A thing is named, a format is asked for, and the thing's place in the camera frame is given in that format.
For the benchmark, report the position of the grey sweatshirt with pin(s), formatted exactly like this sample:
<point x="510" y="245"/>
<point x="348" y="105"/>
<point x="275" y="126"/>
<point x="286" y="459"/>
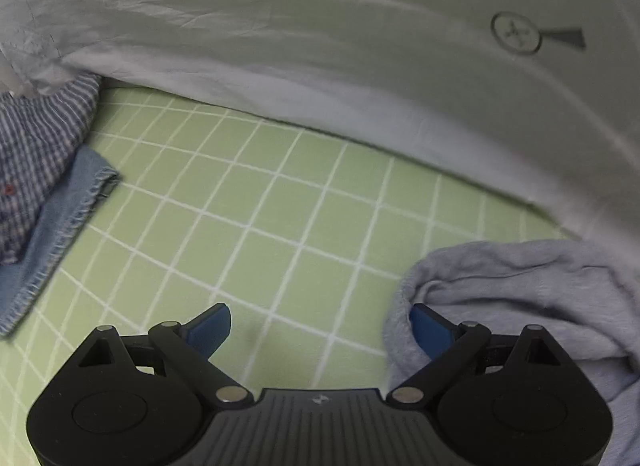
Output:
<point x="525" y="286"/>

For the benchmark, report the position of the grey carrot print quilt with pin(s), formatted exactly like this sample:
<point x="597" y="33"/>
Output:
<point x="350" y="45"/>

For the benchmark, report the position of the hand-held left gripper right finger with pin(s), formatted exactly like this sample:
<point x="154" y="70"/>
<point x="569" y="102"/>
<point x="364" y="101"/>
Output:
<point x="427" y="330"/>

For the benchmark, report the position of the blue denim jeans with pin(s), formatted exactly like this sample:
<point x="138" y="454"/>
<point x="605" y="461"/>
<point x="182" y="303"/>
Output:
<point x="55" y="226"/>

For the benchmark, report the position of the blue checked shirt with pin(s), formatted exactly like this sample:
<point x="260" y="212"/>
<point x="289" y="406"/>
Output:
<point x="35" y="145"/>

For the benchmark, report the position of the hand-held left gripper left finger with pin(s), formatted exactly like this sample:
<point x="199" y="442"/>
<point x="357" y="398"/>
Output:
<point x="212" y="327"/>

